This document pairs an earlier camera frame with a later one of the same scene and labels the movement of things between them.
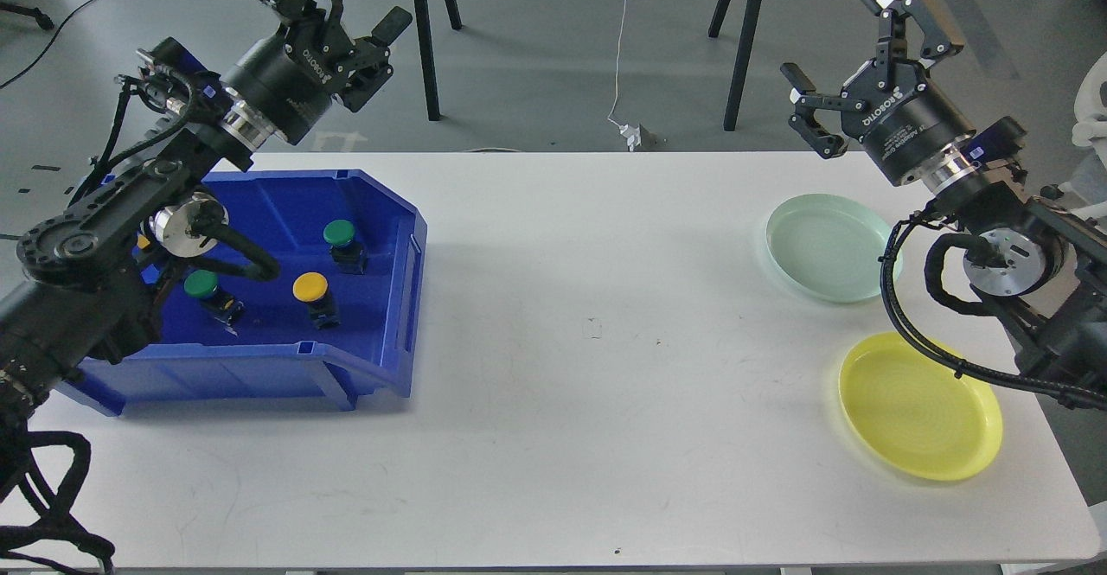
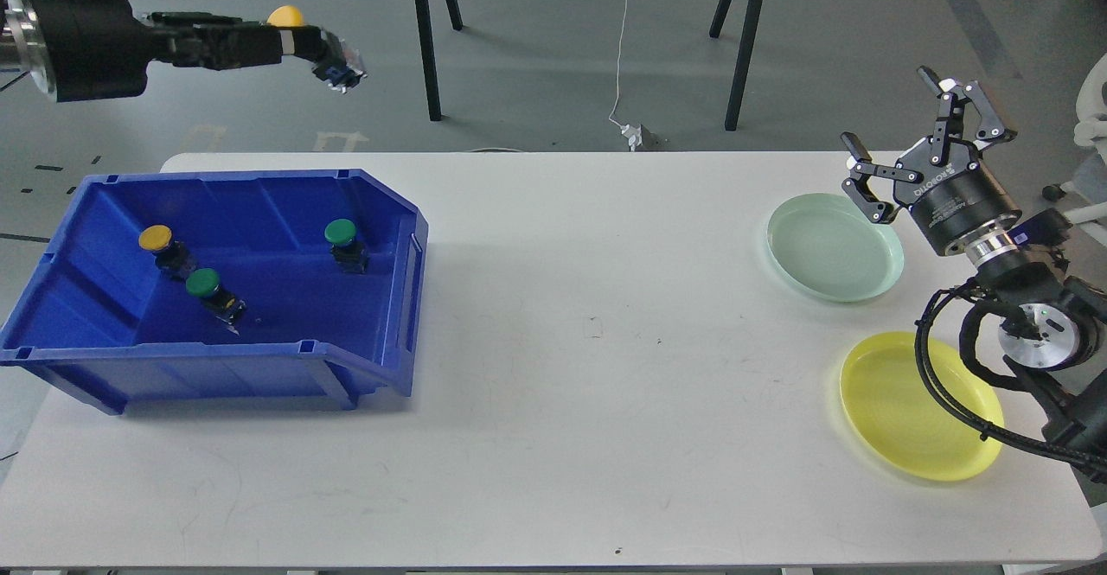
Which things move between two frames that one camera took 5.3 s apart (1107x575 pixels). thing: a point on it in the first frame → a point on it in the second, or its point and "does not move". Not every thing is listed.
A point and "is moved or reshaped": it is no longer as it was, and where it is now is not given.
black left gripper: [295, 72] → [97, 48]
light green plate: [829, 246] does not move
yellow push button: [310, 286] is moved or reshaped
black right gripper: [905, 127] → [950, 192]
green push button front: [224, 306] does not move
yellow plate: [911, 410] does not move
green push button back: [348, 256] does not move
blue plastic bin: [341, 317] does not move
